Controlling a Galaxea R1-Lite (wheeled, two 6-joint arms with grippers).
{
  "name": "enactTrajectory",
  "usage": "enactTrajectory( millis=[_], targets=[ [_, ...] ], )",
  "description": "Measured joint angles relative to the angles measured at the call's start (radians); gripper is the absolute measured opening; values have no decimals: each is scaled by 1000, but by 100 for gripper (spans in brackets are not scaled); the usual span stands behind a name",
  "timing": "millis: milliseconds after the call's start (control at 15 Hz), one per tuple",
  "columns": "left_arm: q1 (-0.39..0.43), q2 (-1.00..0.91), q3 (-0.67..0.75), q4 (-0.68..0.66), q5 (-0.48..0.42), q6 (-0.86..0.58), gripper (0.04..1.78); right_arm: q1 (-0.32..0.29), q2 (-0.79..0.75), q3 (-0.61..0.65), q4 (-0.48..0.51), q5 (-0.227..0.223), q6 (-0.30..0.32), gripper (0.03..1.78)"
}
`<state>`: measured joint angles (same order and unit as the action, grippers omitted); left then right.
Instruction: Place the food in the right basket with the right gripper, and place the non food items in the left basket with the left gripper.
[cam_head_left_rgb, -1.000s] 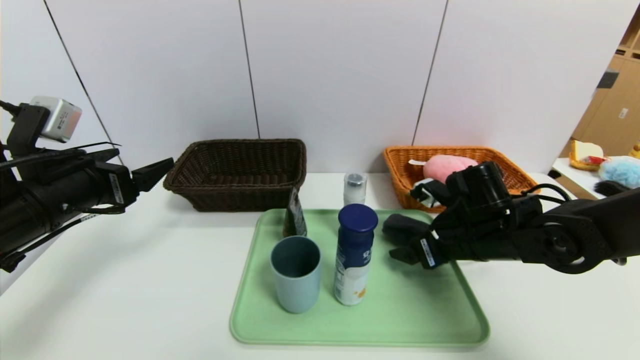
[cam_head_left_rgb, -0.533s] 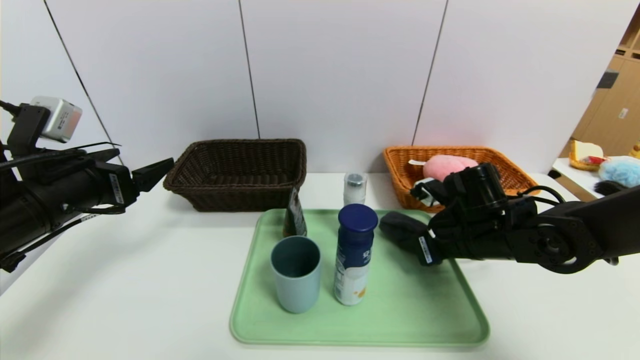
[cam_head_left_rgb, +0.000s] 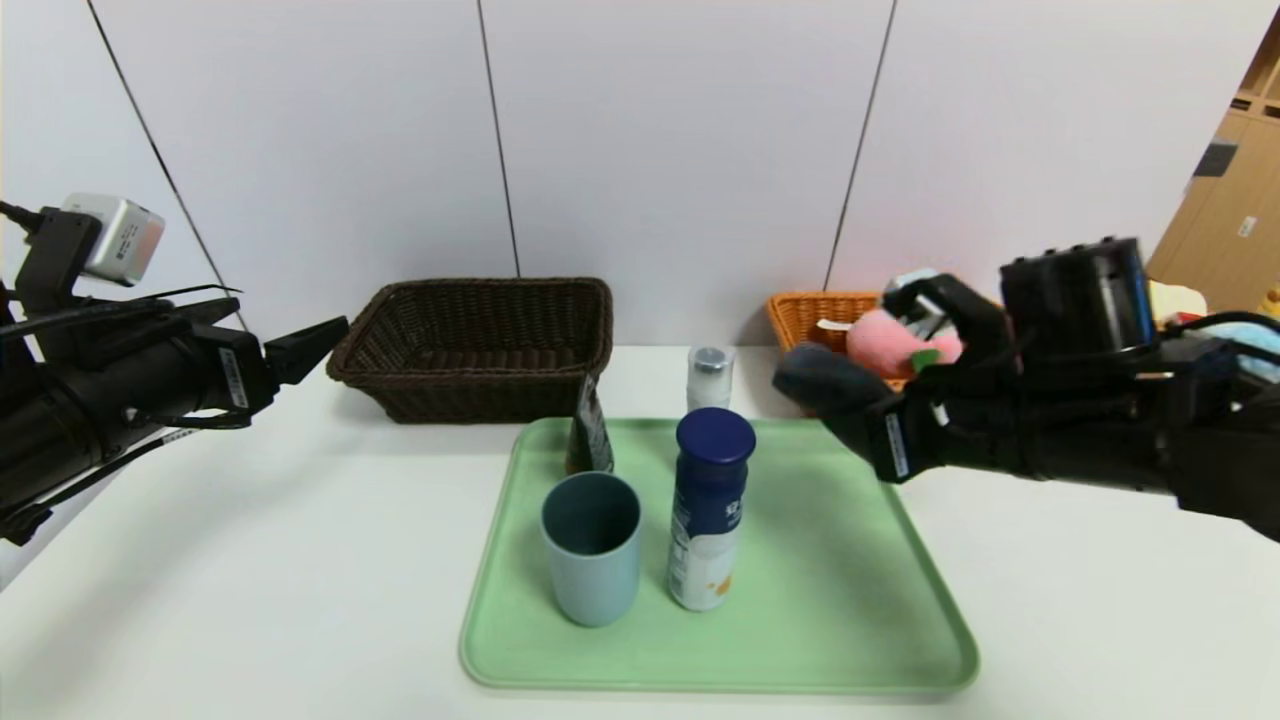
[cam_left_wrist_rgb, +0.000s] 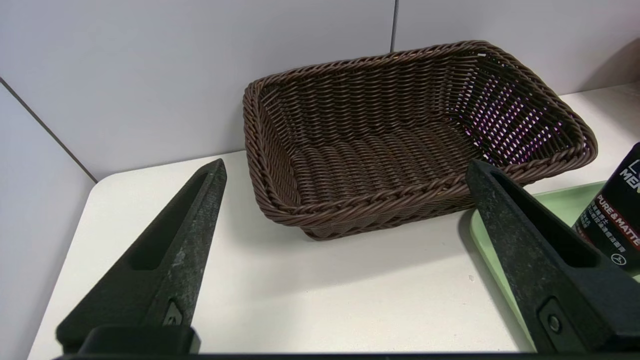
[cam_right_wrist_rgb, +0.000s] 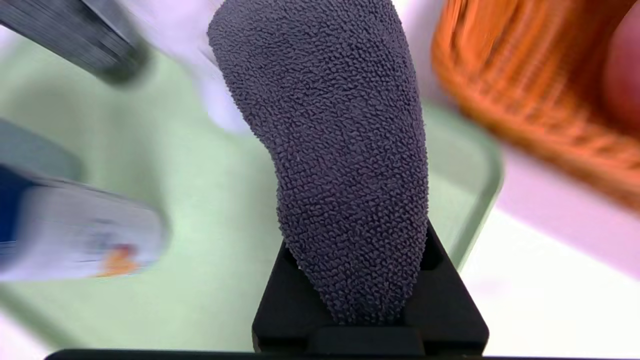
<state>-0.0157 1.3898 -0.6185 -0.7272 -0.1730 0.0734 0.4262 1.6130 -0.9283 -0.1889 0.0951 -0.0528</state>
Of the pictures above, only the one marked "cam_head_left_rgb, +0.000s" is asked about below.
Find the dark brown wicker basket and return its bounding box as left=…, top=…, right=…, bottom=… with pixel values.
left=326, top=278, right=614, bottom=425

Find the light green plastic tray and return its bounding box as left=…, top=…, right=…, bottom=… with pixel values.
left=459, top=417, right=979, bottom=693

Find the dark grey towel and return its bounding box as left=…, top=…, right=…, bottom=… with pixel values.
left=773, top=343, right=891, bottom=441

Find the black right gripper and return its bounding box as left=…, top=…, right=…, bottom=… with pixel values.
left=771, top=342, right=1036, bottom=485

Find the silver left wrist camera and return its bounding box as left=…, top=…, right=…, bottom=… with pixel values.
left=62, top=193, right=166, bottom=288

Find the pink plush peach toy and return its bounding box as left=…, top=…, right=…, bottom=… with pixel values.
left=845, top=308, right=966, bottom=381

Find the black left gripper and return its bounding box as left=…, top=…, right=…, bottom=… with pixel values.
left=96, top=315, right=350, bottom=445

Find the yellow bowl with snacks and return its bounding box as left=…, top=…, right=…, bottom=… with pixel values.
left=1148, top=282, right=1208, bottom=323

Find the white bottle with blue cap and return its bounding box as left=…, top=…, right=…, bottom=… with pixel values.
left=667, top=407, right=756, bottom=612

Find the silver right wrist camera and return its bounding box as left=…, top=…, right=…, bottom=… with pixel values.
left=880, top=268, right=961, bottom=336

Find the light blue fluffy sponge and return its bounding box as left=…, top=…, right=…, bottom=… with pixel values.
left=1190, top=312, right=1280, bottom=381

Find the light wooden cabinet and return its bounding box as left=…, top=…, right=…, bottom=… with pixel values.
left=1145, top=40, right=1280, bottom=313

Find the orange wicker basket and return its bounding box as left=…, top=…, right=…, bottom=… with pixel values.
left=766, top=291, right=906, bottom=393

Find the small white bottle silver cap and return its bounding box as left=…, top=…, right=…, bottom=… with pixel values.
left=685, top=345, right=734, bottom=411

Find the blue-grey plastic cup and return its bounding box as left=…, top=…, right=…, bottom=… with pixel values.
left=541, top=471, right=643, bottom=628

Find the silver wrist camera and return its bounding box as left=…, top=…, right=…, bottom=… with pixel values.
left=62, top=193, right=166, bottom=288
left=880, top=268, right=961, bottom=336

